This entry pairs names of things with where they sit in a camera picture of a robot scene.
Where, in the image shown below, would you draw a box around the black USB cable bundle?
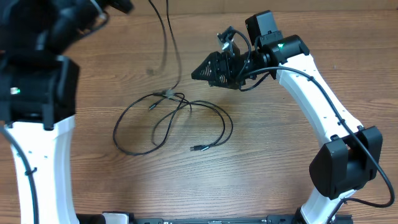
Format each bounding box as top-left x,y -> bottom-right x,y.
112,0 -> 234,156

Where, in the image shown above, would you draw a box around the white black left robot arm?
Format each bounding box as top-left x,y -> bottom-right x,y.
1,0 -> 134,223

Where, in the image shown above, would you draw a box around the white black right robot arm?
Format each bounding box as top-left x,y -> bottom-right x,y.
192,11 -> 384,223

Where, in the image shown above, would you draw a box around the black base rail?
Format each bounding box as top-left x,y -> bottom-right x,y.
131,215 -> 305,224

